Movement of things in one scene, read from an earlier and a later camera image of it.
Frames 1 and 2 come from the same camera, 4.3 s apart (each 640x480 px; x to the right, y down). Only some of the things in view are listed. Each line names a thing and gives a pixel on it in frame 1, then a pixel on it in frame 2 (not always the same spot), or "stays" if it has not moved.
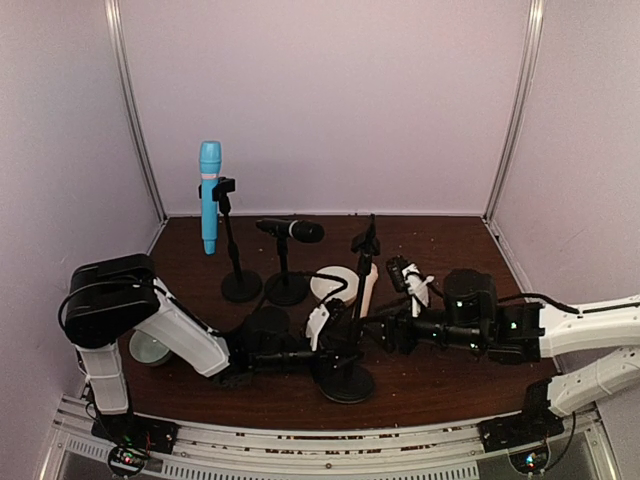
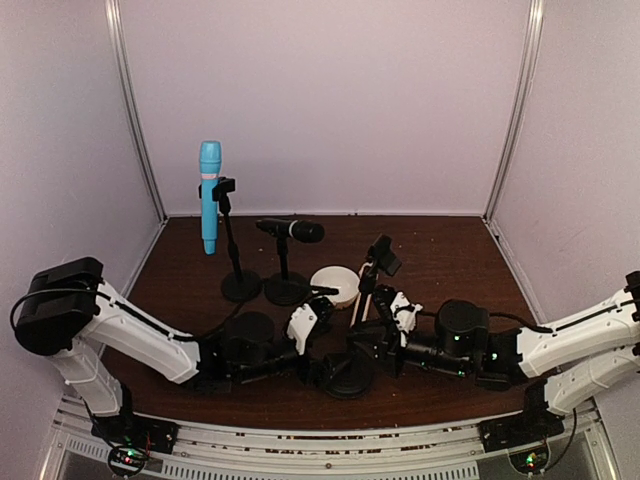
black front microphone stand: [239, 287] stays
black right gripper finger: [373, 330] → [375, 352]
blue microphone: [209, 166] stays
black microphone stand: [286, 288] stays
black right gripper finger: [382, 316] → [370, 335]
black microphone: [302, 231] stays
